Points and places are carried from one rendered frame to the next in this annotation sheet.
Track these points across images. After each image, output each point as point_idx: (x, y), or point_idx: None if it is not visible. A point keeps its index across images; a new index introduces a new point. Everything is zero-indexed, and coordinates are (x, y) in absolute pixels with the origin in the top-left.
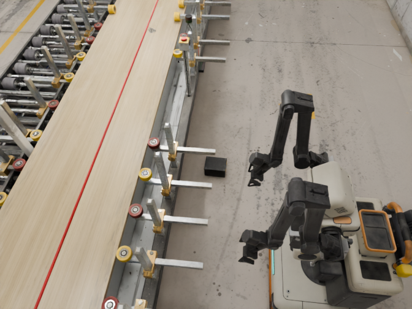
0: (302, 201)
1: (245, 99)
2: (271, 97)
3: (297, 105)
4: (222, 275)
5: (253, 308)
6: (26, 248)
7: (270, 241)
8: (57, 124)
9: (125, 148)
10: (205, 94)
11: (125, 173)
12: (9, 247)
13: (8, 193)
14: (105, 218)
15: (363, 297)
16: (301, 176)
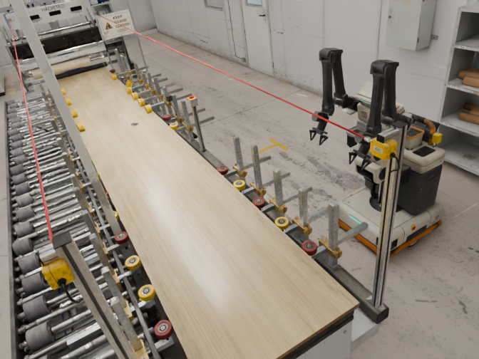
0: (387, 63)
1: (226, 162)
2: (244, 152)
3: (334, 50)
4: None
5: (371, 269)
6: (202, 267)
7: (375, 127)
8: (124, 201)
9: (204, 181)
10: None
11: (224, 191)
12: (186, 276)
13: (125, 268)
14: (242, 217)
15: (430, 179)
16: (316, 181)
